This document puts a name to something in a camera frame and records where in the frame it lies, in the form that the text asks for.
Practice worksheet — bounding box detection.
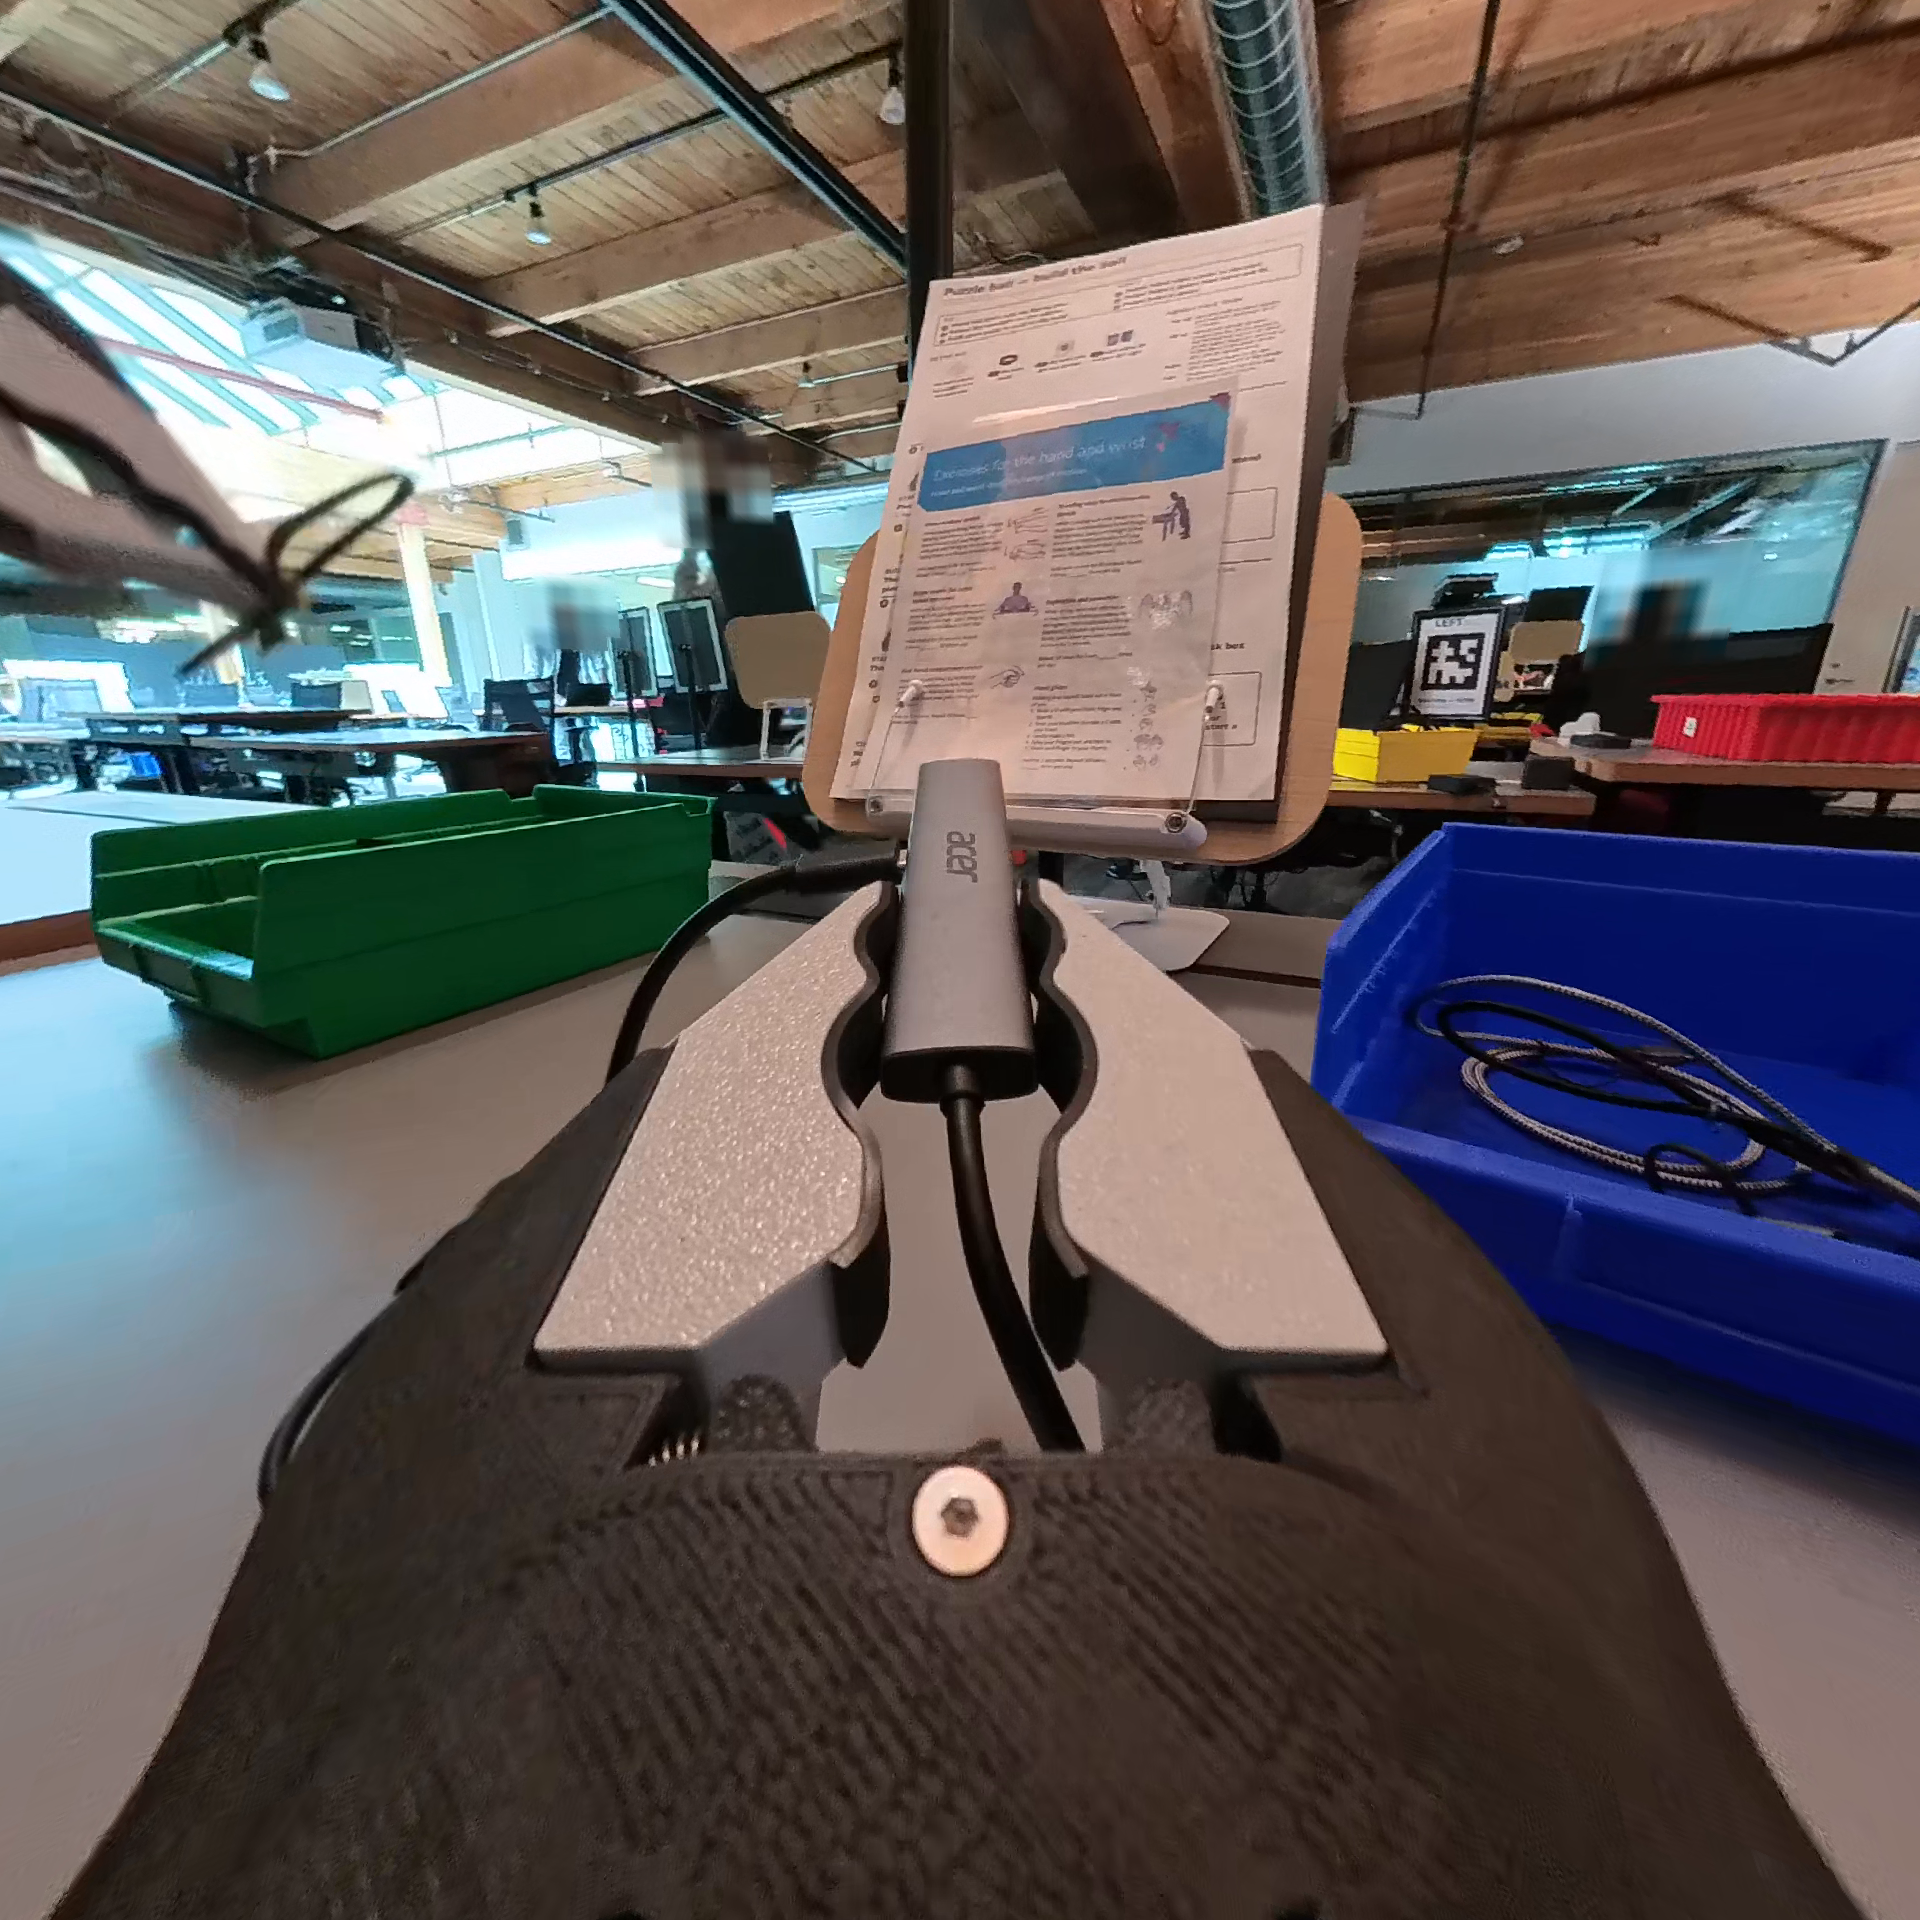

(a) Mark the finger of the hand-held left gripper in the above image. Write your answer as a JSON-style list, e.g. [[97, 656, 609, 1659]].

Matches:
[[0, 264, 275, 577], [0, 428, 291, 673]]

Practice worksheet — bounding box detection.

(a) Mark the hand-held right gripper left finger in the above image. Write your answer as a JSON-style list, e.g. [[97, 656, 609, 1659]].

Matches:
[[532, 877, 903, 1453]]

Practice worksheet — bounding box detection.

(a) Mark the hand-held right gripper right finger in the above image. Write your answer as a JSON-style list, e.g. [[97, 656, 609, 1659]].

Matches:
[[1030, 877, 1394, 1453]]

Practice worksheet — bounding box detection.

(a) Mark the black hub cable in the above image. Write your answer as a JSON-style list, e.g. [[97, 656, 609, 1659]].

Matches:
[[941, 1094, 1086, 1453]]

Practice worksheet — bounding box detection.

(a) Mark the black cable tie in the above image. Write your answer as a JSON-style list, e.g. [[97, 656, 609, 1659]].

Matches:
[[268, 472, 417, 605]]

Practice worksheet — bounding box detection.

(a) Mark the black USB cable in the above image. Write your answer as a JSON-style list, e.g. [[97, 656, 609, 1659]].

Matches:
[[255, 853, 909, 1501]]

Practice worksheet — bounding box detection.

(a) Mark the grey USB hub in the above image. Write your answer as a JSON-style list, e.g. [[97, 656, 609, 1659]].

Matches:
[[877, 756, 1039, 1104]]

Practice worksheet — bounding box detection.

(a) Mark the wooden background desk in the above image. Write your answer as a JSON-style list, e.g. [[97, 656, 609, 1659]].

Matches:
[[1329, 777, 1595, 826]]

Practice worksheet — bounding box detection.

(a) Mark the ceiling projector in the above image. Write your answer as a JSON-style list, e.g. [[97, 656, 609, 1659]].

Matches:
[[239, 298, 378, 365]]

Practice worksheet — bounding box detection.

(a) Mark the blue plastic bin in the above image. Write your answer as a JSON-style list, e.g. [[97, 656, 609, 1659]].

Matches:
[[1309, 821, 1920, 1444]]

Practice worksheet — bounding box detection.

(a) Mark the green plastic bin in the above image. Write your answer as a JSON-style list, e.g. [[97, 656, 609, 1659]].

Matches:
[[89, 784, 715, 1060]]

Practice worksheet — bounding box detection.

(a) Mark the yellow plastic bin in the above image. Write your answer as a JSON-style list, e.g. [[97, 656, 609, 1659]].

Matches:
[[1332, 724, 1481, 784]]

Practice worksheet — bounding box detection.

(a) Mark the small wooden document stand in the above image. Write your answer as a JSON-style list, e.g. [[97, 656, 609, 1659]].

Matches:
[[724, 611, 834, 756]]

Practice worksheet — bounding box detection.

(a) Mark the black and white tag sign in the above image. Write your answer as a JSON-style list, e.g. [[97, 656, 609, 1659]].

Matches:
[[1411, 609, 1508, 720]]

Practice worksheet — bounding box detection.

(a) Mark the black monitor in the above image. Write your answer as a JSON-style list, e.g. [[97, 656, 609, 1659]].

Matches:
[[717, 513, 818, 618]]

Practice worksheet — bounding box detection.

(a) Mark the blue header leaflet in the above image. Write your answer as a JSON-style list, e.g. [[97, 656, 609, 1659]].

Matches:
[[870, 394, 1238, 798]]

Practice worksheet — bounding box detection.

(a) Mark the red plastic bin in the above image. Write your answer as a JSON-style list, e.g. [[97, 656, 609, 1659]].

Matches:
[[1650, 692, 1920, 768]]

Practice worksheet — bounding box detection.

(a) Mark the black pole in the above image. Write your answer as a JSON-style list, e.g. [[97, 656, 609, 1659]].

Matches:
[[903, 0, 956, 385]]

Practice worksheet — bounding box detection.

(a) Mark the white instruction sheet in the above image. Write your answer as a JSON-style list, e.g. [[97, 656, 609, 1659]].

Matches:
[[830, 202, 1329, 804]]

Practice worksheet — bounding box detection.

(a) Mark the grey braided cable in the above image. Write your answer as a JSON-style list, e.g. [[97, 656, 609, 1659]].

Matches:
[[1418, 976, 1920, 1221]]

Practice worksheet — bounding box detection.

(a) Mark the thin black cable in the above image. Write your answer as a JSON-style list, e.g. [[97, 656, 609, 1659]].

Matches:
[[1431, 982, 1920, 1217]]

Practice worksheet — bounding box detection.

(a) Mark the ceiling air duct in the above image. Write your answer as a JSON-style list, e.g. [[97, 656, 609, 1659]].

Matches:
[[1199, 0, 1329, 214]]

